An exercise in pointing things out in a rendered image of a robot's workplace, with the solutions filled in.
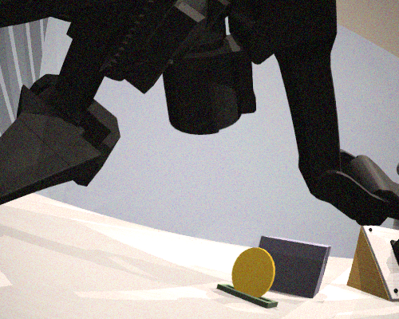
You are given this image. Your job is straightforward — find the dark green grooved bar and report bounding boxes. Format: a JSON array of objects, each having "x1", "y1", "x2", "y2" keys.
[{"x1": 216, "y1": 283, "x2": 279, "y2": 309}]

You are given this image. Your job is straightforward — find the gold coin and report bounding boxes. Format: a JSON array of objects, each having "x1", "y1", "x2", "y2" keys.
[{"x1": 231, "y1": 247, "x2": 275, "y2": 297}]

